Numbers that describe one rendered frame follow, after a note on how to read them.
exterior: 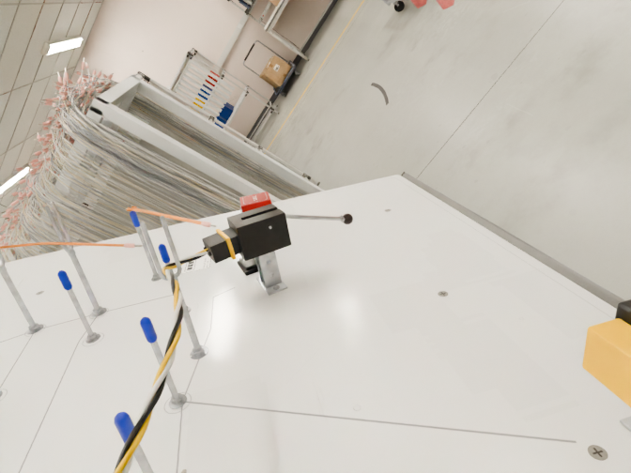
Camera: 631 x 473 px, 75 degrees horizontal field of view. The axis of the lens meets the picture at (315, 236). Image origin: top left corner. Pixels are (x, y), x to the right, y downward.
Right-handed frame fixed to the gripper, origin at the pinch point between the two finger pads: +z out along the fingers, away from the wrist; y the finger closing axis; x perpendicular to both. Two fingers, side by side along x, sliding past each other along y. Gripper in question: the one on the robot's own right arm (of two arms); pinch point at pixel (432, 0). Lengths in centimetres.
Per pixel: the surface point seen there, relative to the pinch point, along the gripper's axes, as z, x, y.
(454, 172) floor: 102, 33, -128
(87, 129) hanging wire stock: -4, -69, -37
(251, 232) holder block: 8.0, -32.9, 24.1
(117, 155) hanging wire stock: 4, -67, -37
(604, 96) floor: 74, 82, -84
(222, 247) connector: 7.7, -36.2, 24.9
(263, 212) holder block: 8.0, -31.3, 20.8
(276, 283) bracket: 15.8, -34.0, 23.3
